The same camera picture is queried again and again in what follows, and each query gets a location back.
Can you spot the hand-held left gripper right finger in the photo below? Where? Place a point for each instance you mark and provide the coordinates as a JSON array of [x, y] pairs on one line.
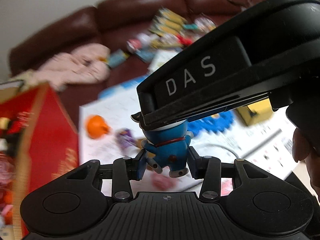
[[194, 163]]

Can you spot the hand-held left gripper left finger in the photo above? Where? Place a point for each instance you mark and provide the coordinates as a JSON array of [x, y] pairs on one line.
[[141, 163]]

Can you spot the blue robot cat figure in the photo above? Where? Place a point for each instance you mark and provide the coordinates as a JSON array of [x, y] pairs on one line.
[[170, 142]]

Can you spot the red gift box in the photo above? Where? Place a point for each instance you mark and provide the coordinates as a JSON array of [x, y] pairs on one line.
[[45, 135]]

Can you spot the person's right hand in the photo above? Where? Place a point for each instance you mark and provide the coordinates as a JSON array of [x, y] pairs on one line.
[[301, 147]]

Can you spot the small purple bottle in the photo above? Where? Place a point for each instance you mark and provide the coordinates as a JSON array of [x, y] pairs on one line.
[[125, 140]]

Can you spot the blue plastic gear toy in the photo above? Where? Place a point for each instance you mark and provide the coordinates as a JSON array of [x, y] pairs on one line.
[[212, 123]]

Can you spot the orange toy mandarin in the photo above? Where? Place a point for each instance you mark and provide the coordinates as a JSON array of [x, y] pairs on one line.
[[96, 127]]

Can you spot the yellow cardboard box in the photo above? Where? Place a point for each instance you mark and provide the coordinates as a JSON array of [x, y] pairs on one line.
[[255, 113]]

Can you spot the white printed instruction sheet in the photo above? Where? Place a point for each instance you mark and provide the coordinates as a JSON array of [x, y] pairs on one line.
[[262, 145]]

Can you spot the pile of colourful packets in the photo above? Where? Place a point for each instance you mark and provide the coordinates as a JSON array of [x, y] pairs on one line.
[[172, 30]]

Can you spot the pink padded jacket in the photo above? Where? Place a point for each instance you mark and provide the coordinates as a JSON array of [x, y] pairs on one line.
[[75, 67]]

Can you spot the brown leather sofa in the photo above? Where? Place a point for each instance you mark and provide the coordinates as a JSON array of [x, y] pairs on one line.
[[137, 12]]

